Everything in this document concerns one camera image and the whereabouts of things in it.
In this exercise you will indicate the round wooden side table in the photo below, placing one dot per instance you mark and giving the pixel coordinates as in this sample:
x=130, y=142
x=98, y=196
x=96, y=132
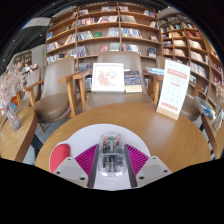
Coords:
x=16, y=136
x=215, y=140

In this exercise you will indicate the small distant wooden bookshelf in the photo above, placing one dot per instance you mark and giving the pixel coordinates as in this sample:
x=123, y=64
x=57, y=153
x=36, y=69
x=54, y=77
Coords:
x=25, y=60

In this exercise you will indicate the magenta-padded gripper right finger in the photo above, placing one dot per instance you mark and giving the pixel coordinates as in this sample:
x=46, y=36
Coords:
x=138, y=161

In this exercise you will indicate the dark book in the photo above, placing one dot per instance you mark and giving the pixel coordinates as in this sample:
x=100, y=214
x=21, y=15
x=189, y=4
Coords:
x=132, y=80

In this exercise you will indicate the stack of colourful books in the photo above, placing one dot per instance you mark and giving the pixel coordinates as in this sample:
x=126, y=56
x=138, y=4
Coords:
x=205, y=106

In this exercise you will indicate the white and red table sign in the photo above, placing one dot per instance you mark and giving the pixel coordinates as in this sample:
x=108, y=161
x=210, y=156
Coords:
x=173, y=86

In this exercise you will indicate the blue and white book stack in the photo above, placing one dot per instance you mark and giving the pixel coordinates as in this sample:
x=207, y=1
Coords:
x=155, y=71

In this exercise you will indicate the curved wooden bookshelf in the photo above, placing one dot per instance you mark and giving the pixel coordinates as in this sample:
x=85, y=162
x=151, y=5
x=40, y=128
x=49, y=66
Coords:
x=186, y=43

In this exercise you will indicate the transparent computer mouse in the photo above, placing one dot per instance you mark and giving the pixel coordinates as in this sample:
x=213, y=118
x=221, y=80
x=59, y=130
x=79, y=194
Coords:
x=111, y=156

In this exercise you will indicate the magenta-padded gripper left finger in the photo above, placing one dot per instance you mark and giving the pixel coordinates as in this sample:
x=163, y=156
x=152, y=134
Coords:
x=85, y=161

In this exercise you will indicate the white framed picture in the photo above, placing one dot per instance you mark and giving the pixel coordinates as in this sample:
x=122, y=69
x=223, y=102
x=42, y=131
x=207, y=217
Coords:
x=107, y=78

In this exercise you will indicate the wide wooden bookshelf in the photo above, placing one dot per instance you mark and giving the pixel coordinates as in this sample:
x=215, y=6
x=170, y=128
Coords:
x=110, y=25

